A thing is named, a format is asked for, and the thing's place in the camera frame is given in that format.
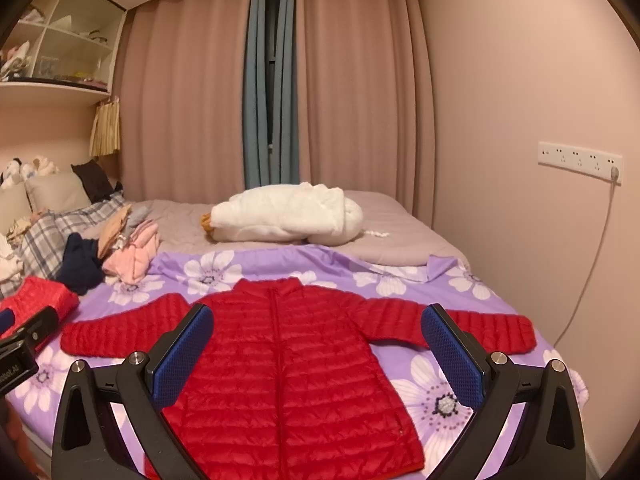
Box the red quilted down jacket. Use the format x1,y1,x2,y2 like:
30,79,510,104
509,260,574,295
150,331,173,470
60,276,538,480

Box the folded red down jacket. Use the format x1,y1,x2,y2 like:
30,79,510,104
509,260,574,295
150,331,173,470
1,276,80,336

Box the navy blue garment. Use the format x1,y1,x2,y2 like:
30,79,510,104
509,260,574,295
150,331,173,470
54,233,104,296

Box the plaid grey blanket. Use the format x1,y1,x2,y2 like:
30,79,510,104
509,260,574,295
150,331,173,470
1,192,126,299

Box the pink folded garment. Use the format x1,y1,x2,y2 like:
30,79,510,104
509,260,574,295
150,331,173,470
102,220,160,285

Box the tan folded garment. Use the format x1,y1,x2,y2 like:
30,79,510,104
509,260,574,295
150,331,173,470
98,204,131,259

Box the beige pillow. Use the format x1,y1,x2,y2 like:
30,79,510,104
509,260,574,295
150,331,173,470
25,172,91,212

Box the plush toys on headboard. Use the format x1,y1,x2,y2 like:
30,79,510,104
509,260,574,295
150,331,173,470
1,156,60,190

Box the dark brown cushion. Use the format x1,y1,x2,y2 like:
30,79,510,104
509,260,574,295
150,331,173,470
70,159,124,204

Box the yellow hanging fringe cloth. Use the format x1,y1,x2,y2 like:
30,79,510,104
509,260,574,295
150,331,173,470
89,98,122,157

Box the grey bed blanket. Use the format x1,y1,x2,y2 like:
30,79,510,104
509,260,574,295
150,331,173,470
134,191,469,266

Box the blue-grey sheer curtain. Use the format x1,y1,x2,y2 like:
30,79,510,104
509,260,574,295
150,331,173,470
242,0,299,188

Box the pink left curtain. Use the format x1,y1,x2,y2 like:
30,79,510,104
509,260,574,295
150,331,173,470
118,0,250,204

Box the pink curtain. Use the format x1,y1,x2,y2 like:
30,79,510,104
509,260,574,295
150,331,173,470
118,0,250,204
296,0,435,224

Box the pink right curtain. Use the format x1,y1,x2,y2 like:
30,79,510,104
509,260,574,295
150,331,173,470
296,0,435,224

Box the white power cable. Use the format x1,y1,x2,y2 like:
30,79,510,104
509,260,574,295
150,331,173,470
552,167,622,348

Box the white wall power strip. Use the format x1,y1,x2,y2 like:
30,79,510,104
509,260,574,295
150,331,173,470
537,142,624,185

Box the white wall shelf unit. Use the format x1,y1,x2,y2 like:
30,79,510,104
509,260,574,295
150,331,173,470
1,0,127,108

